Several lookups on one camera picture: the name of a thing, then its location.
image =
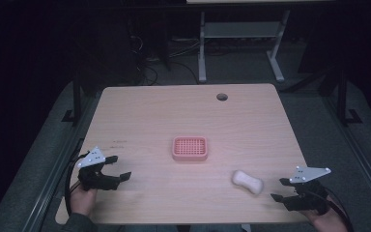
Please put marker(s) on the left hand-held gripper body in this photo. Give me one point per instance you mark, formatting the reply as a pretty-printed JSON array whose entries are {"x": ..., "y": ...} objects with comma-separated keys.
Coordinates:
[{"x": 91, "y": 158}]

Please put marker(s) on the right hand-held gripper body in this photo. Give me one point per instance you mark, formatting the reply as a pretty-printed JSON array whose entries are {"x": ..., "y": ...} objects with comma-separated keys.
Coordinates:
[{"x": 309, "y": 174}]

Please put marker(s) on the white soap bar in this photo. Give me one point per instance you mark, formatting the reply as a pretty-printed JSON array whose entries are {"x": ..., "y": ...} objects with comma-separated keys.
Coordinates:
[{"x": 248, "y": 182}]

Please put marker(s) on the pink soap dish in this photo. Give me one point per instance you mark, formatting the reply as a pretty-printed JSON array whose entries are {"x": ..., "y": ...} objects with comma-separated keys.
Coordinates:
[{"x": 190, "y": 148}]

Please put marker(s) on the person's left hand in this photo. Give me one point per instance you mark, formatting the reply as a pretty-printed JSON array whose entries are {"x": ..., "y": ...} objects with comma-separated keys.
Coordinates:
[{"x": 82, "y": 201}]

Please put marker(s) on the person's right hand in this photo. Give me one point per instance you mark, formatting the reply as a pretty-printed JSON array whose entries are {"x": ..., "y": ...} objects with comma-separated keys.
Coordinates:
[{"x": 327, "y": 222}]

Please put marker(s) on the black metal stand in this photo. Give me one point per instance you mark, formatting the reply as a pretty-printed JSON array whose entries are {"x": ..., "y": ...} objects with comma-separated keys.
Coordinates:
[
  {"x": 343, "y": 96},
  {"x": 76, "y": 100}
]

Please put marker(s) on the grey metal stand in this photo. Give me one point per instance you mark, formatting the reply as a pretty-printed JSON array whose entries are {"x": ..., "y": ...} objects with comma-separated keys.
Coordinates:
[{"x": 202, "y": 48}]

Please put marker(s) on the aluminium frame rail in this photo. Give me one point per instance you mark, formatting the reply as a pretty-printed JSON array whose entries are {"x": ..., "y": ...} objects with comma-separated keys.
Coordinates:
[
  {"x": 364, "y": 167},
  {"x": 50, "y": 190}
]

